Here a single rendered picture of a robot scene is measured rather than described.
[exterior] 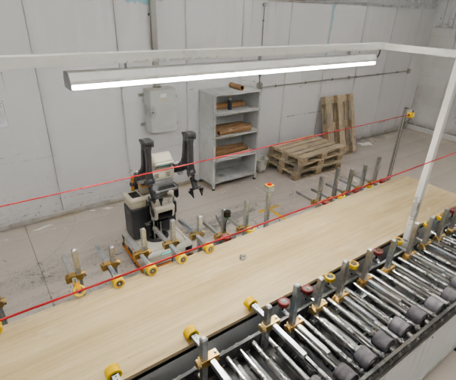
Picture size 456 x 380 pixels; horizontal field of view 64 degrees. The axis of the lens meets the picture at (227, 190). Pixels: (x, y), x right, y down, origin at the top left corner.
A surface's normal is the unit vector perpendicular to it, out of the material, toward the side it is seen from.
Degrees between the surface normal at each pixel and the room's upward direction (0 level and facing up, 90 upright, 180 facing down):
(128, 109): 90
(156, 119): 90
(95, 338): 0
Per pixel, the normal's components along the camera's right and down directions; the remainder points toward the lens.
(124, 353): 0.03, -0.89
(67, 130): 0.57, 0.38
